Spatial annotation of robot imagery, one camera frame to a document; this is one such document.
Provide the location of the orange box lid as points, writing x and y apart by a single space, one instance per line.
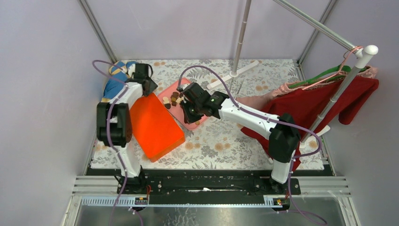
154 128

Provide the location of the pink wire hanger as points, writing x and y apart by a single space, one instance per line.
345 56

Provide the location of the dark red garment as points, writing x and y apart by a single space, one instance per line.
304 106

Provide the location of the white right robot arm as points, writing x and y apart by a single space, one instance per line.
280 131

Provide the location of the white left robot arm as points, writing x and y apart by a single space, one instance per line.
113 121

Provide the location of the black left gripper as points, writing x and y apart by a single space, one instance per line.
152 86

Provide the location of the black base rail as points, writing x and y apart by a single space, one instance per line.
186 187

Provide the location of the pink garment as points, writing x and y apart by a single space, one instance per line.
257 102

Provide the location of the white oval chocolate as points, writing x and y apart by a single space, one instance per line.
165 100

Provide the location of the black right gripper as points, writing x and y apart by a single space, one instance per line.
188 118

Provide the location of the green hanger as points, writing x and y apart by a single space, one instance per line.
345 71

